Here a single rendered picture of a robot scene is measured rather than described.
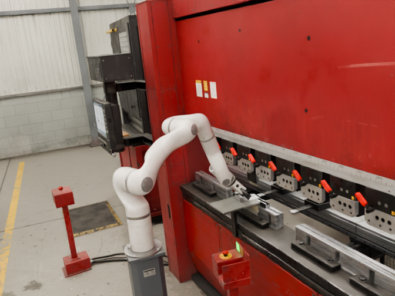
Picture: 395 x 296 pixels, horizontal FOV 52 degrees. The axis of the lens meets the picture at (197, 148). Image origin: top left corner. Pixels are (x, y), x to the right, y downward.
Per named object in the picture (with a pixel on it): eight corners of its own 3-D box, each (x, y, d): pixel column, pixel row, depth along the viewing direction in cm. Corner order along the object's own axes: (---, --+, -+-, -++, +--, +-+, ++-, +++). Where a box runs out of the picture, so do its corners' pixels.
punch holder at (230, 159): (222, 161, 276) (220, 138, 272) (233, 158, 280) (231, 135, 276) (233, 166, 263) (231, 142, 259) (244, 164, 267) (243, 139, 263)
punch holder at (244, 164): (237, 168, 259) (236, 143, 255) (248, 165, 262) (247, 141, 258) (251, 174, 246) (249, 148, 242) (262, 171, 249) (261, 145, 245)
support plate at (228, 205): (208, 205, 253) (208, 203, 253) (244, 194, 264) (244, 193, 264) (223, 214, 237) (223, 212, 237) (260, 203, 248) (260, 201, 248)
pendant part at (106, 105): (98, 140, 350) (91, 98, 341) (111, 137, 355) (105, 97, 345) (110, 150, 310) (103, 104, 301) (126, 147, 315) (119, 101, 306)
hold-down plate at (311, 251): (291, 247, 216) (290, 242, 216) (298, 244, 219) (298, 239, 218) (332, 272, 190) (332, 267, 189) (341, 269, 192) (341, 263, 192)
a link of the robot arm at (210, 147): (218, 141, 220) (235, 184, 235) (211, 130, 234) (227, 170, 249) (203, 148, 220) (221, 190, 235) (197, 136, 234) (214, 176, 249)
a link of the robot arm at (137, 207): (136, 222, 191) (129, 174, 185) (113, 214, 204) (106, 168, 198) (155, 213, 200) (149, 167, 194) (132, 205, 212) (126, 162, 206)
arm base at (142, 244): (128, 262, 193) (122, 226, 188) (121, 245, 210) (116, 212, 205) (166, 252, 199) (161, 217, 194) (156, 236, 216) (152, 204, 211)
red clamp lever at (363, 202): (355, 192, 167) (369, 212, 162) (362, 189, 169) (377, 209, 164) (352, 194, 169) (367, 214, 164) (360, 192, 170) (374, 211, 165)
